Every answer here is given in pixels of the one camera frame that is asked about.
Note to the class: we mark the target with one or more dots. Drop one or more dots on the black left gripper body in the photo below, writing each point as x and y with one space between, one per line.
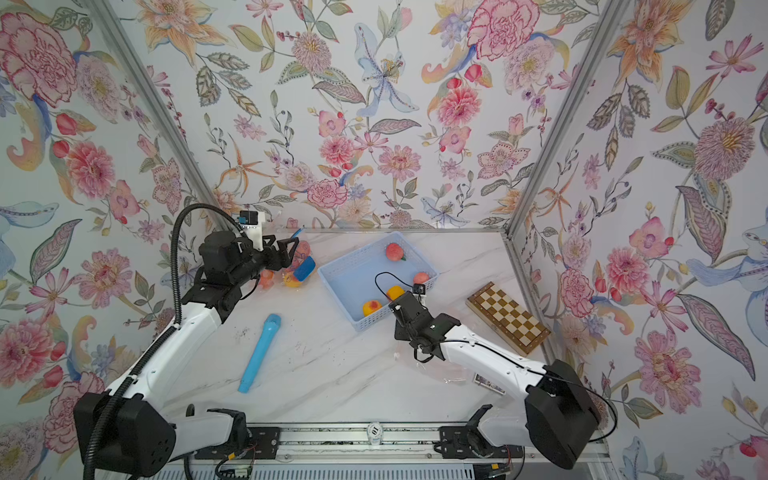
253 263

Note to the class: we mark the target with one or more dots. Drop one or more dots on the wooden chessboard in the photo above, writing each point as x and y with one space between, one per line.
520 329

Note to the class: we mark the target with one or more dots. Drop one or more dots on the yellow red peach rear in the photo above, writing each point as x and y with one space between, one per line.
395 292

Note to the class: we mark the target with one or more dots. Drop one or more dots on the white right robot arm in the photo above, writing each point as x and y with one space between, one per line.
551 410

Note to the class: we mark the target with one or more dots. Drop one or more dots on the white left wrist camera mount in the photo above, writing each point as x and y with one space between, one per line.
252 222

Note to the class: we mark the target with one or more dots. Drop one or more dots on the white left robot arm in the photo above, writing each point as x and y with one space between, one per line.
123 429

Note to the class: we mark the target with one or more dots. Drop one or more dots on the pink peach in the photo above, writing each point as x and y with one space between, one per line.
395 252

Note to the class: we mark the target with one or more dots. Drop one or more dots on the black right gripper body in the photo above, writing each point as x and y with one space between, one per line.
402 334

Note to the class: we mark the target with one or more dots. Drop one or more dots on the clear pink-zipper zip bag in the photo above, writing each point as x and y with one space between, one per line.
267 273

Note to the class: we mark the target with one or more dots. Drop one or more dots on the blue toy microphone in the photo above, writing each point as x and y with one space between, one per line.
270 328

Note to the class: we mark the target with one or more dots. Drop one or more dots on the aluminium left corner post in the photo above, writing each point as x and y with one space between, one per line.
104 17

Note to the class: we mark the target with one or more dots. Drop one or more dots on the yellow red peach front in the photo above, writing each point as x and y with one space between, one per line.
371 307

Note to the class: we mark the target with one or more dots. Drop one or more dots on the clear blue-zipper zip bag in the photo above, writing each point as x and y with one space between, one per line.
303 264

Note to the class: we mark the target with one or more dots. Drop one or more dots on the yellow red peach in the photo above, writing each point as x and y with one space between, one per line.
395 292
371 307

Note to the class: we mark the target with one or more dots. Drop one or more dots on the clear pink bag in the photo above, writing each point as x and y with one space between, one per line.
438 370

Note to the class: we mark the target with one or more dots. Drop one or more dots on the light blue perforated basket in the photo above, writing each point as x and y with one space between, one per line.
366 274

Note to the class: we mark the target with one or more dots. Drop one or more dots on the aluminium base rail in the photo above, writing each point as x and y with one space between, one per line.
378 450

